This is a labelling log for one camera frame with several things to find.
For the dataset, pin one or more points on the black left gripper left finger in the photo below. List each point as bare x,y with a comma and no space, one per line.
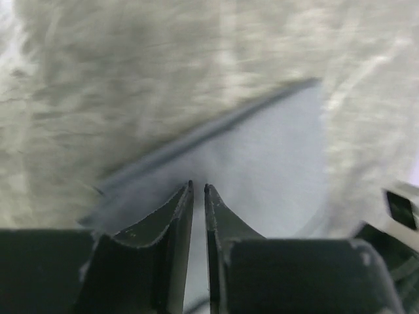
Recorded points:
141,269

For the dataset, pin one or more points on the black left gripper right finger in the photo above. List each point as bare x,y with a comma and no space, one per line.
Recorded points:
249,273

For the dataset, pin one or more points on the grey long sleeve shirt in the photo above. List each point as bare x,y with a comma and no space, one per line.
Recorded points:
266,160

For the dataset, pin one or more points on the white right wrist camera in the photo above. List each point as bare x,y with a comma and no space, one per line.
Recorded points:
401,225

